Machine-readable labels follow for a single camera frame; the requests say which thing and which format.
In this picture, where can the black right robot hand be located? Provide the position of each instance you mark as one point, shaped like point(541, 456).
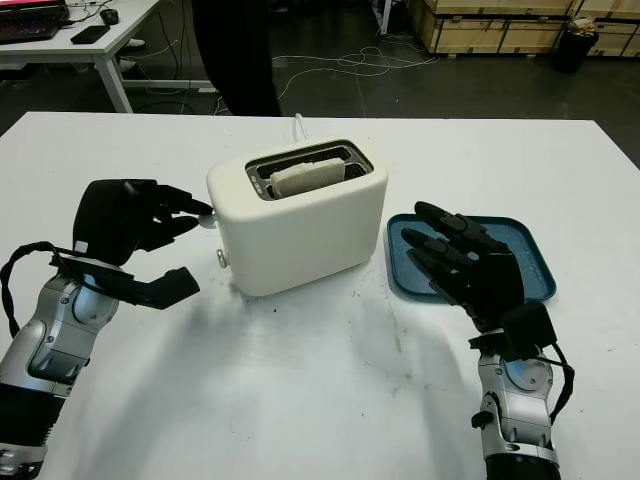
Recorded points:
point(490, 285)

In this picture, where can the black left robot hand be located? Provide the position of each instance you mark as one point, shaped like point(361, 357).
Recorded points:
point(110, 220)

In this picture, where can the white toaster lever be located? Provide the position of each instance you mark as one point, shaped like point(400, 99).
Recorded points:
point(206, 221)

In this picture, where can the white bread slice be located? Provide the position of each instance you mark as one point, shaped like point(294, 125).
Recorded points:
point(310, 177)

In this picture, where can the blue plastic tray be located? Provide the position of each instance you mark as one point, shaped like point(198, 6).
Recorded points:
point(397, 250)

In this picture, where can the silver toaster knob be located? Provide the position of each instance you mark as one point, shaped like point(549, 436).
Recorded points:
point(221, 258)

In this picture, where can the white two-slot toaster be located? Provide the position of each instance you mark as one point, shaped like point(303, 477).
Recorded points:
point(300, 245)

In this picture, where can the white shoe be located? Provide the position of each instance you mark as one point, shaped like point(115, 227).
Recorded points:
point(127, 65)
point(135, 45)

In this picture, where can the black smartphone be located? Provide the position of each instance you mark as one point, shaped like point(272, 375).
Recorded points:
point(90, 34)

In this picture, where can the white office desk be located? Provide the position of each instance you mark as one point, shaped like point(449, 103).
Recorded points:
point(125, 30)

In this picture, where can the black computer mouse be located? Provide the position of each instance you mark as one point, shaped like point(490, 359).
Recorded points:
point(110, 16)

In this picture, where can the person in black trousers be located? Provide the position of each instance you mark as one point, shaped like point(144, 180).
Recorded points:
point(240, 55)

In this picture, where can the black laptop with pink screen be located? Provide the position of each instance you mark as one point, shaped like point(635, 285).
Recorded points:
point(30, 22)

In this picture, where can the black trash bin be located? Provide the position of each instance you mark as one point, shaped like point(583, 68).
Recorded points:
point(572, 54)

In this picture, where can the wooden crate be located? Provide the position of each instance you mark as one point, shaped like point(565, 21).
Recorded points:
point(610, 10)
point(500, 39)
point(495, 9)
point(620, 40)

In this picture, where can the crumpled paper waste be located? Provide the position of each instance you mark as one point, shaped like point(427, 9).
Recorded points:
point(585, 26)

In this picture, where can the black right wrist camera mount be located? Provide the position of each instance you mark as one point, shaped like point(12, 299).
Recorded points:
point(530, 330)

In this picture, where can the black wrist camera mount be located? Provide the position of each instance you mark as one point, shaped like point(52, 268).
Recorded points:
point(530, 330)
point(165, 290)

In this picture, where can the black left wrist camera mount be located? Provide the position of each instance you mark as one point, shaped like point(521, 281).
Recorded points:
point(165, 290)

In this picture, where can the white metal frame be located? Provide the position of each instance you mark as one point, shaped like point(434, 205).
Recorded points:
point(382, 17)

